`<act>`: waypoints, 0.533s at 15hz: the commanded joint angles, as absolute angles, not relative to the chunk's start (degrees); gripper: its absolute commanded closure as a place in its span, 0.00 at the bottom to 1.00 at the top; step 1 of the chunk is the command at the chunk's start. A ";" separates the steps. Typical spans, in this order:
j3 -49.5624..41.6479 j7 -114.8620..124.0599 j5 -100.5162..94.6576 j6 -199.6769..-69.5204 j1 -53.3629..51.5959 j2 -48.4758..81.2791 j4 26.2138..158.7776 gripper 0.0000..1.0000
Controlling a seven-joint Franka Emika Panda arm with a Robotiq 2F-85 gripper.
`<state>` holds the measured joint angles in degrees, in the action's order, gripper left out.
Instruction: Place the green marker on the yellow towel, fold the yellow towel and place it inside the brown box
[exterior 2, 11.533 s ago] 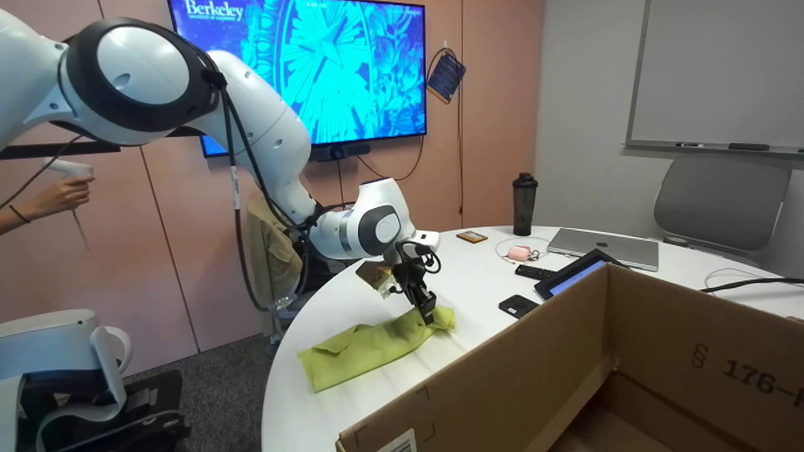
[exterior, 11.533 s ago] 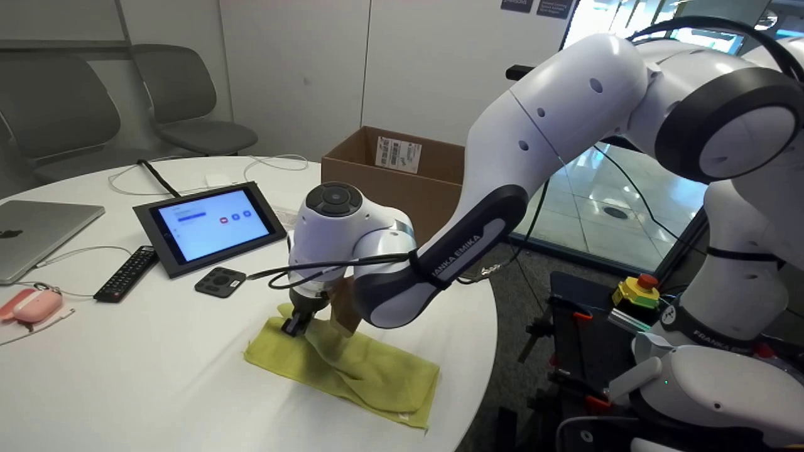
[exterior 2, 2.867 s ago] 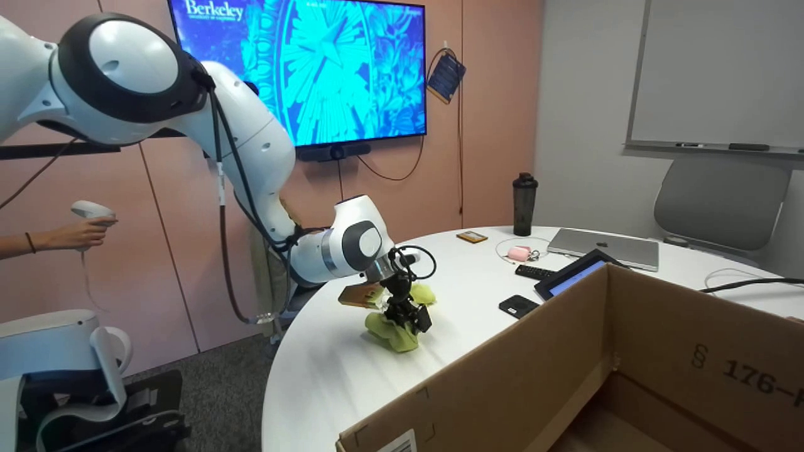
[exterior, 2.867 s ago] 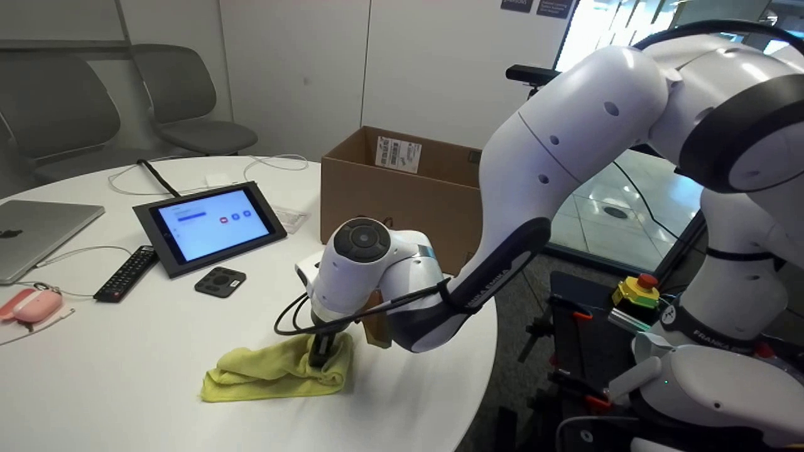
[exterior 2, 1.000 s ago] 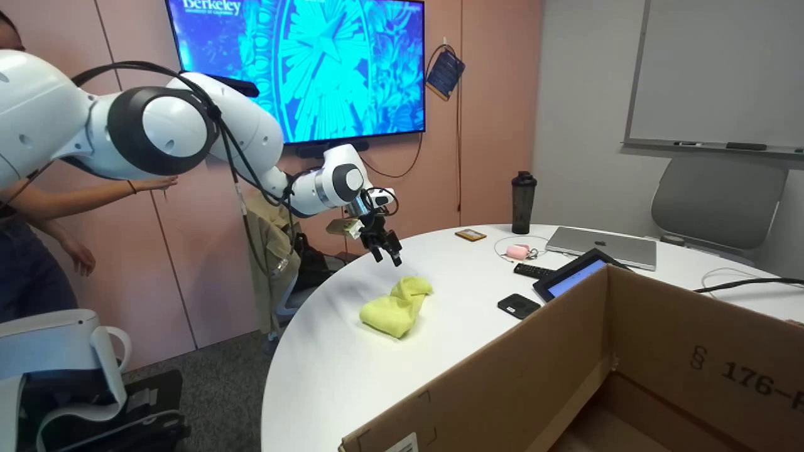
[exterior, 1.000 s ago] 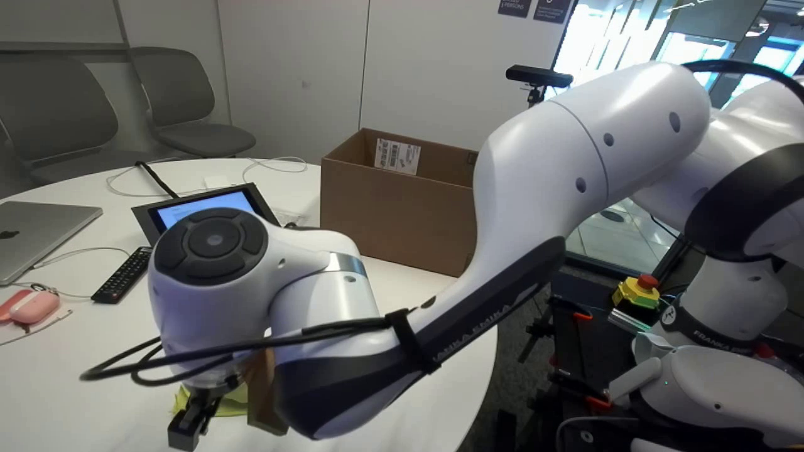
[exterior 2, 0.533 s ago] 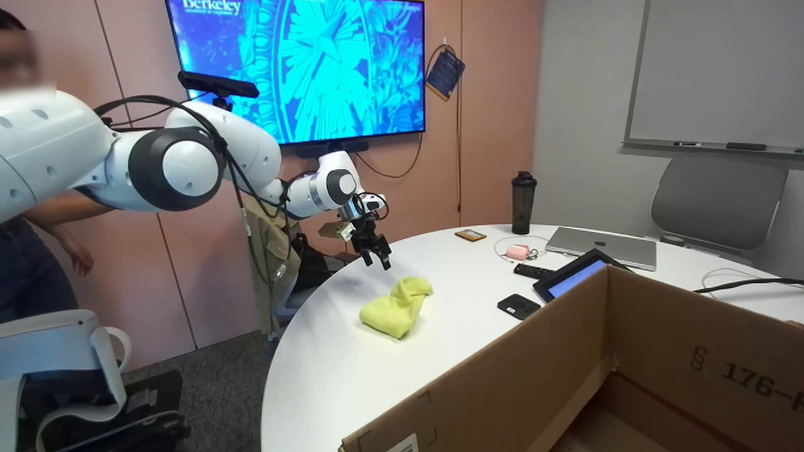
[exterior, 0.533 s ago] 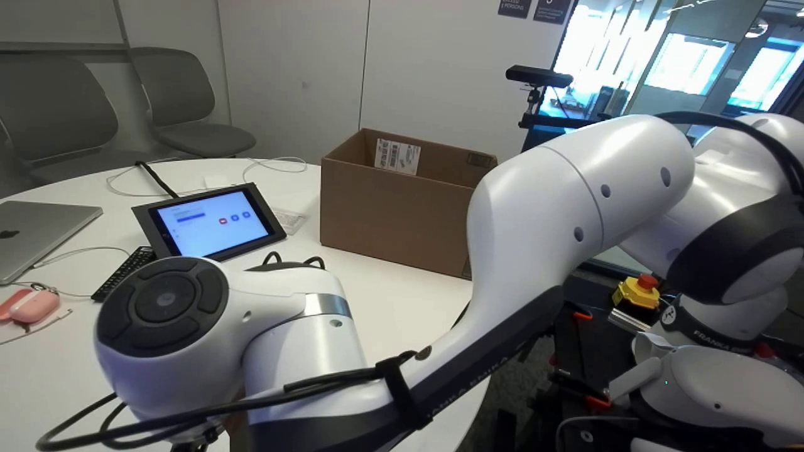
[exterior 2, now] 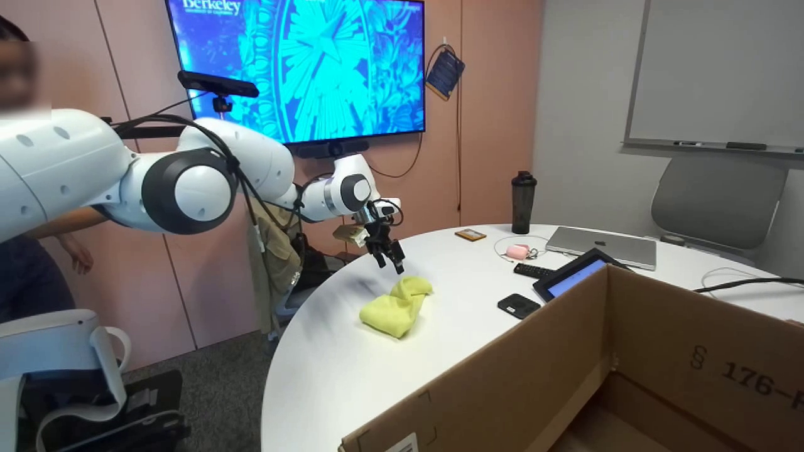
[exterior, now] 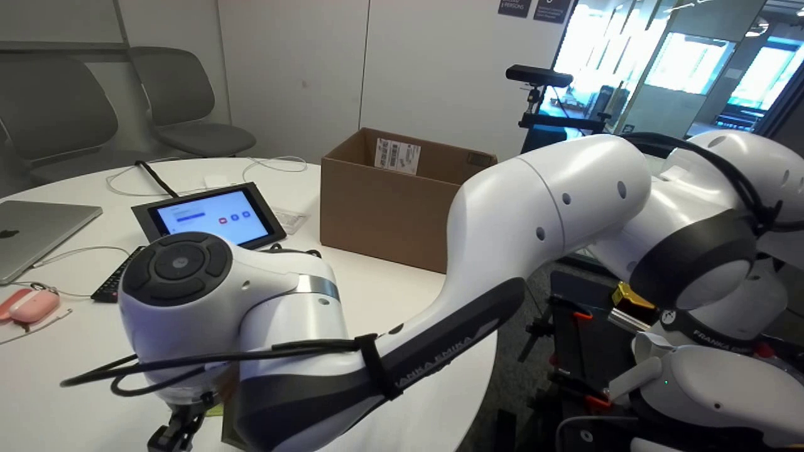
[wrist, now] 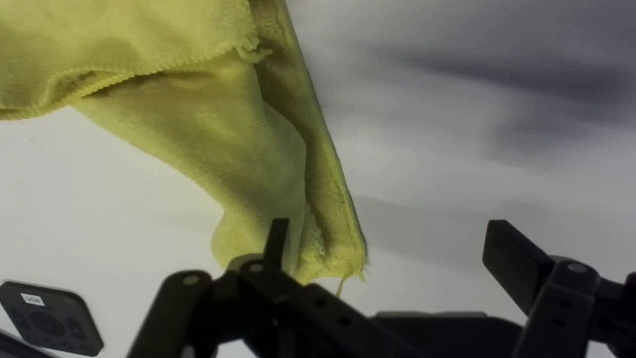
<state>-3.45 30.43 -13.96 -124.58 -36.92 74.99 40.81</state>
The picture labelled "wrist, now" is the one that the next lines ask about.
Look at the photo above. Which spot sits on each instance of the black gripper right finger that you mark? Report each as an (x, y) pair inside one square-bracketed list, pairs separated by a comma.
[(550, 290)]

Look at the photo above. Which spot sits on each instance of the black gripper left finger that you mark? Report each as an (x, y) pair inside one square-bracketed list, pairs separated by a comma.
[(265, 318)]

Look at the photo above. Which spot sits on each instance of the yellow towel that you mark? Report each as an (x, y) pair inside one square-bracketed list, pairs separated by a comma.
[(200, 99)]

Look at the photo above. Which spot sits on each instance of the small black device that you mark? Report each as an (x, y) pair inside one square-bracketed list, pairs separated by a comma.
[(53, 318)]

